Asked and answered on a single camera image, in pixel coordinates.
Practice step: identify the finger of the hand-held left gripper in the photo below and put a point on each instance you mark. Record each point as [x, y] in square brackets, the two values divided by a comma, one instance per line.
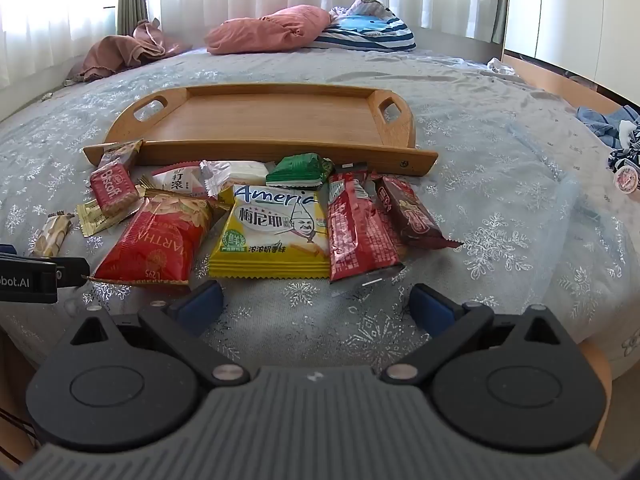
[5, 248]
[72, 271]

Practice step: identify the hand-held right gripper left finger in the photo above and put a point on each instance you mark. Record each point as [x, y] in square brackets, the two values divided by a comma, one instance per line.
[200, 306]

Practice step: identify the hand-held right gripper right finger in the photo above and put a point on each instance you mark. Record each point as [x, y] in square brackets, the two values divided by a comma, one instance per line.
[429, 310]

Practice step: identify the clear wafer packet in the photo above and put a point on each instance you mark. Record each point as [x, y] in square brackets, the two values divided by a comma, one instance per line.
[50, 235]

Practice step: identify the gold snack packet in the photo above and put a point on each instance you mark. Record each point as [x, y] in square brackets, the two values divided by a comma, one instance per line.
[92, 221]

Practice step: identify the large red nut packet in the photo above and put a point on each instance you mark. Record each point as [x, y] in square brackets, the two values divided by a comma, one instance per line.
[150, 245]

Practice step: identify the red biscuit packet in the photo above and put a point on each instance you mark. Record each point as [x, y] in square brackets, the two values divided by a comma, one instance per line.
[112, 187]

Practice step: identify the yellow cracker packet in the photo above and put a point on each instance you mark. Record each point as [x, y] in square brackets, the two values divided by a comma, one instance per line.
[270, 240]

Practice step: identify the brown chocolate bar packet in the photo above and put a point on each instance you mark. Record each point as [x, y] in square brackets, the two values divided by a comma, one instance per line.
[410, 212]

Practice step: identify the long red snack packet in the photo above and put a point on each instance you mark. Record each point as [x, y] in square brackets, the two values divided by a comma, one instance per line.
[357, 230]

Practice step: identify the dark red snack packet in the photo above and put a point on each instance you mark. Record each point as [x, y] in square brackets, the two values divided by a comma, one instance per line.
[122, 156]

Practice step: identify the white and red snack packet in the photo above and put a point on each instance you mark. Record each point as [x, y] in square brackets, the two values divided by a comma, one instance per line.
[177, 179]

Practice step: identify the white cake packet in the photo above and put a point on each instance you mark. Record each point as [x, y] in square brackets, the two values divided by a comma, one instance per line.
[240, 172]

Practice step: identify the green snack packet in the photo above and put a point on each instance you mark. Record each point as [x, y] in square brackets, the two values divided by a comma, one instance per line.
[297, 170]

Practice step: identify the mauve crumpled cloth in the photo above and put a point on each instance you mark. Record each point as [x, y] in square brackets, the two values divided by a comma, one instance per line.
[120, 52]

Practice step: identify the small round pink container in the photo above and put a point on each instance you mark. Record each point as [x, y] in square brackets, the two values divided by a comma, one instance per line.
[627, 179]

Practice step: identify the dark blue patterned cloth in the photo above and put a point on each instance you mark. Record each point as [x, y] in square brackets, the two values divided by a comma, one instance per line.
[627, 152]

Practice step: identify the white crumpled plastic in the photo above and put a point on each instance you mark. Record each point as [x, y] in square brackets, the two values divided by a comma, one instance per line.
[500, 66]

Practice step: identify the wooden side board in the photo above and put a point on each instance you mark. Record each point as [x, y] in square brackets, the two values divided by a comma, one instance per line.
[550, 80]

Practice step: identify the pink pillow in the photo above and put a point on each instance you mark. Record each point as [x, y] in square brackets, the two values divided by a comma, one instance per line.
[265, 32]

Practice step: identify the blue white striped pillow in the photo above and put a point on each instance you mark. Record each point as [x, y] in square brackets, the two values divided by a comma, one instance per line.
[370, 35]

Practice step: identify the floral cloth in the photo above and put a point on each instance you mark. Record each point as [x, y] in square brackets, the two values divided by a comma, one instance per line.
[362, 6]

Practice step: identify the white wardrobe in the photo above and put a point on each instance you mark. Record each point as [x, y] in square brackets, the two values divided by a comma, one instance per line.
[565, 10]

